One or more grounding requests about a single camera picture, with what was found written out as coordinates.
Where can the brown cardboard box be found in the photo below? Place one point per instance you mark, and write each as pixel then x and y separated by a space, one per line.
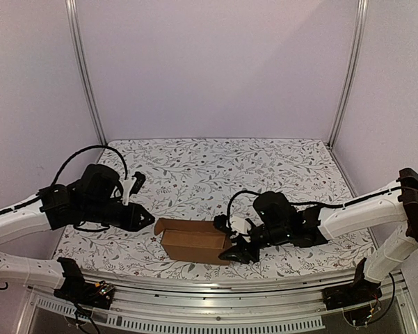
pixel 192 241

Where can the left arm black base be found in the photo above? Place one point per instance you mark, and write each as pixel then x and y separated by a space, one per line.
pixel 78 291

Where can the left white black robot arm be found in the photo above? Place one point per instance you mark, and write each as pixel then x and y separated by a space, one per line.
pixel 99 196

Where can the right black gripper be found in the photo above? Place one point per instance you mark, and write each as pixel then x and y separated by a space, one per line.
pixel 248 245

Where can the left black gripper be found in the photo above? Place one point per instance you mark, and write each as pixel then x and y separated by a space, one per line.
pixel 132 223

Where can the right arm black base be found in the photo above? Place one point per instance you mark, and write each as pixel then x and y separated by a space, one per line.
pixel 342 296

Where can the front aluminium rail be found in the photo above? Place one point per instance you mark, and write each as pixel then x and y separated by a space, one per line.
pixel 274 305

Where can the right aluminium frame post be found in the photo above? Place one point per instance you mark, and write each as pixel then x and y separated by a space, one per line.
pixel 356 45

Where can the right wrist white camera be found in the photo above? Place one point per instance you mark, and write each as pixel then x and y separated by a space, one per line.
pixel 233 227

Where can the floral patterned table mat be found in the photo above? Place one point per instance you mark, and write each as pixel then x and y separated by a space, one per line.
pixel 199 179

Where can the left aluminium frame post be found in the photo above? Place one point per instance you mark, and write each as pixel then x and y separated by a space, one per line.
pixel 80 56

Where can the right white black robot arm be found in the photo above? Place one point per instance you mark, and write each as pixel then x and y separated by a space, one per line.
pixel 308 224

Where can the aluminium frame post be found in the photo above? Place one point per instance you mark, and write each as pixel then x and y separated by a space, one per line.
pixel 356 45
pixel 80 56

